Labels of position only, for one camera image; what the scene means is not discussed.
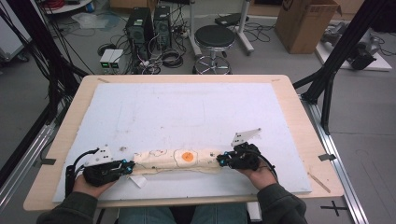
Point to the black flat device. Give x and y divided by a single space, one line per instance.
230 19

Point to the black metal frame stand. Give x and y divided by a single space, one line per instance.
342 46

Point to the white foam mat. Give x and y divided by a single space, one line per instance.
186 115

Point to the white platform board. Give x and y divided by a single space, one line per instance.
381 63

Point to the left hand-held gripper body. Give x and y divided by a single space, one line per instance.
99 175

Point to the aluminium rail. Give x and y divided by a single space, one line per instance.
336 161
28 158

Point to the slim black computer tower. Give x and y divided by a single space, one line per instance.
162 26

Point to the clear plastic sheet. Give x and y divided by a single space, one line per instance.
90 21

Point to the black round stool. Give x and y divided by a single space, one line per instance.
214 35

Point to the grey machine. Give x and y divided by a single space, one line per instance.
364 54

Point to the white cabinet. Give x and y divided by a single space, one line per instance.
11 40

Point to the person's right leg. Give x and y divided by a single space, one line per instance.
221 214

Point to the person's leg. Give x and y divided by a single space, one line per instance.
143 216
221 214

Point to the person's left leg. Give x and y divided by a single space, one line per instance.
143 216

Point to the white desk leg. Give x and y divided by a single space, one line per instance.
243 28
192 28

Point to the person's left hand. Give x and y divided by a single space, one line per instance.
88 189

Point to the white power supply box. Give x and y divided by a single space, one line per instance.
116 57
106 57

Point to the thin wooden strip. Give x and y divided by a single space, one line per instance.
319 182

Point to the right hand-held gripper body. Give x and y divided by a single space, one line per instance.
246 158

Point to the person's right hand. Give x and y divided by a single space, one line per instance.
261 177

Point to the round white table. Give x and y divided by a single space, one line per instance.
68 6

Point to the grey tape piece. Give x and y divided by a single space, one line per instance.
327 157
48 161

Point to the brown cardboard box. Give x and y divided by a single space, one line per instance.
303 28

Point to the cream cloth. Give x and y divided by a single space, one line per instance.
168 160

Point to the large black computer tower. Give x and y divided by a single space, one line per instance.
138 31

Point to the black tape cross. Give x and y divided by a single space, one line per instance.
334 207

